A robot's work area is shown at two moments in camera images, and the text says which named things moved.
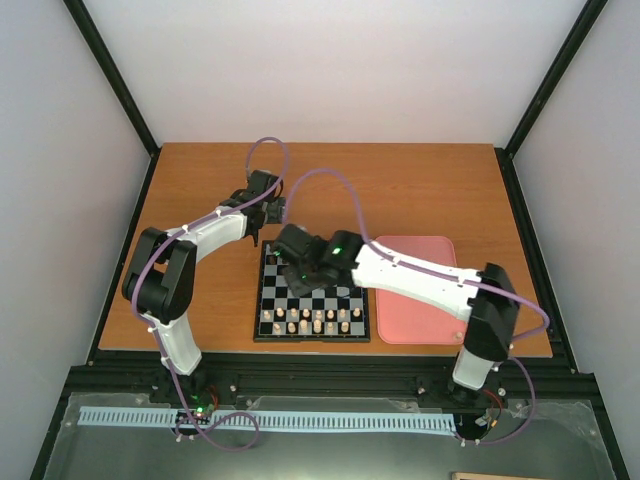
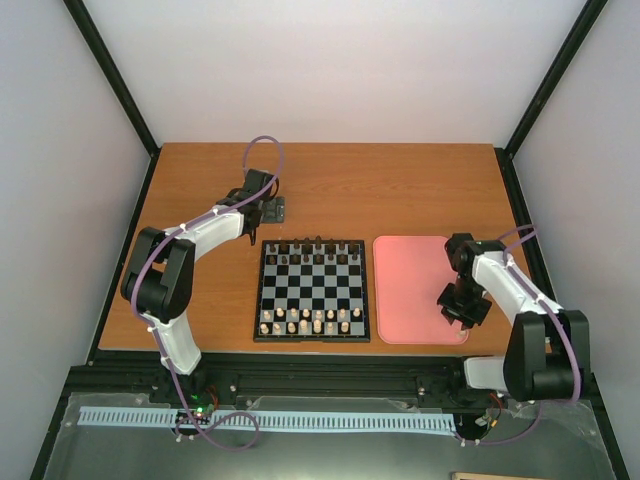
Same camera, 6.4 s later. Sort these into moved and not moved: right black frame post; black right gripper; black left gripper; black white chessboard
Moved: black right gripper
Not moved: black left gripper; right black frame post; black white chessboard
